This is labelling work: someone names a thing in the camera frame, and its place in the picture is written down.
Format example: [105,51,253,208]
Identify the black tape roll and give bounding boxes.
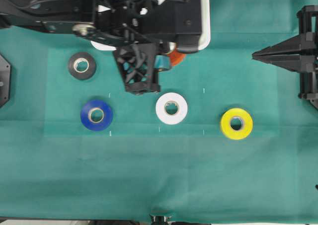
[68,52,96,80]

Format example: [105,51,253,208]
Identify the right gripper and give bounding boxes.
[252,5,318,101]

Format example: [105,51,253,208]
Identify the blue tape roll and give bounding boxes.
[80,100,113,131]

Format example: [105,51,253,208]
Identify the yellow tape roll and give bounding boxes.
[220,108,253,140]

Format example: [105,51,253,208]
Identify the green table cloth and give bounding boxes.
[0,0,318,224]

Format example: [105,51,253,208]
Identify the white tape roll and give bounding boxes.
[156,92,188,125]

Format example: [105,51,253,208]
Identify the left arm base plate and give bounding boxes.
[0,55,11,107]

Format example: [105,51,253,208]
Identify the white plastic case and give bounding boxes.
[90,0,212,52]

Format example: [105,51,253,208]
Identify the red tape roll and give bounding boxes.
[166,49,186,67]

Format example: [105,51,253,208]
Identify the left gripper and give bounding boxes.
[113,43,171,95]

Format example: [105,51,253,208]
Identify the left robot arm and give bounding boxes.
[0,0,202,94]

